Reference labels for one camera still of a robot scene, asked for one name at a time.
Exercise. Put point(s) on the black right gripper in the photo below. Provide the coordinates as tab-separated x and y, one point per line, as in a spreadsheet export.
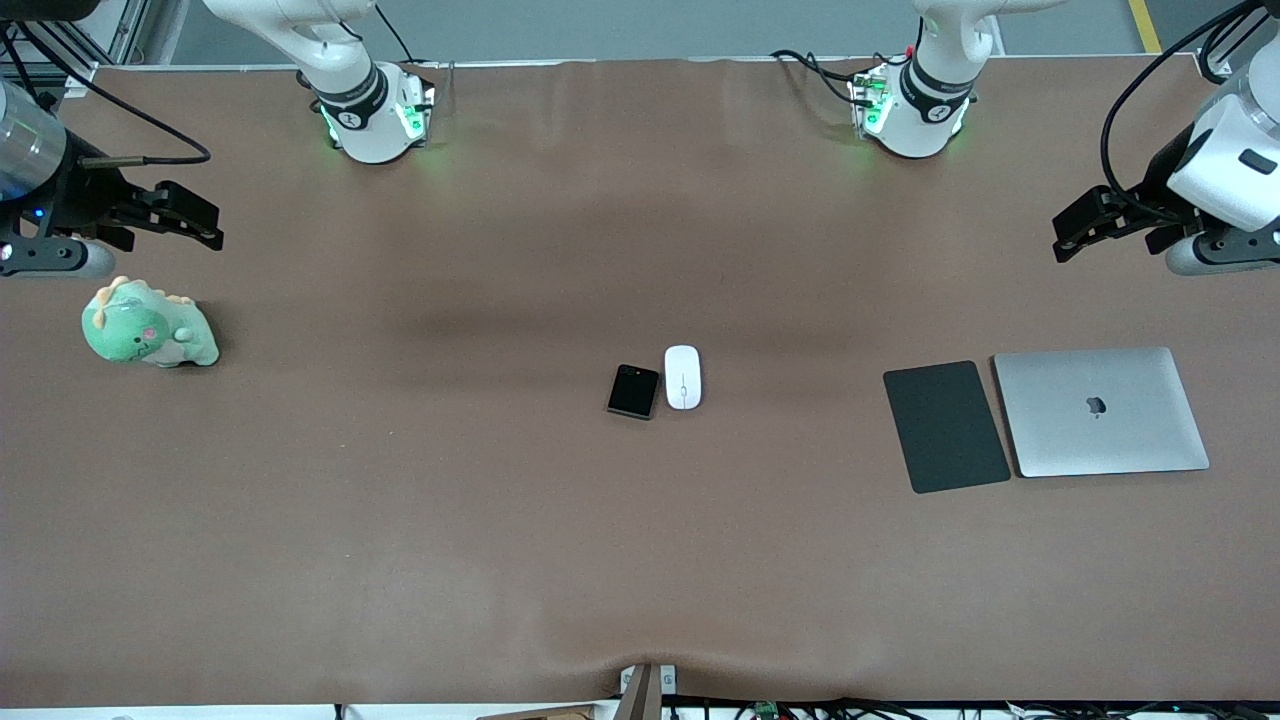
82	197

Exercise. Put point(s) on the green dinosaur plush toy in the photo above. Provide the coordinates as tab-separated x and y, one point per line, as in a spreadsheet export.
140	325

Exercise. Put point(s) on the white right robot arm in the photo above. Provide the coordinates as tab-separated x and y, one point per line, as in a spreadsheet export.
358	90

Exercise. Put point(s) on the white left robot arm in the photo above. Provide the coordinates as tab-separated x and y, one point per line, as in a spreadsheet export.
925	95

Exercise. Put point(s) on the aluminium frame profile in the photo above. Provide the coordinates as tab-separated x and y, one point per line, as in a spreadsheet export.
90	40
1225	55

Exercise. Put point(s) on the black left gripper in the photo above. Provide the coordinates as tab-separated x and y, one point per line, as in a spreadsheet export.
1148	197

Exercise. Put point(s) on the black mouse pad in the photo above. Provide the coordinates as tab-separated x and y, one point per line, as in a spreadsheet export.
946	427

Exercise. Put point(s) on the white computer mouse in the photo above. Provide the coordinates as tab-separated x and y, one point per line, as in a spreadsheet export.
683	376

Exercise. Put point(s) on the black flip phone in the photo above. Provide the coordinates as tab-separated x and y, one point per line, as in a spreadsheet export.
633	391

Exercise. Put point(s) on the metal table edge bracket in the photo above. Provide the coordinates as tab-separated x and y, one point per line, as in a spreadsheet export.
645	690

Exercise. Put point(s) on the silver closed laptop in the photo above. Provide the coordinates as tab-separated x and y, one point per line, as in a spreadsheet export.
1100	412

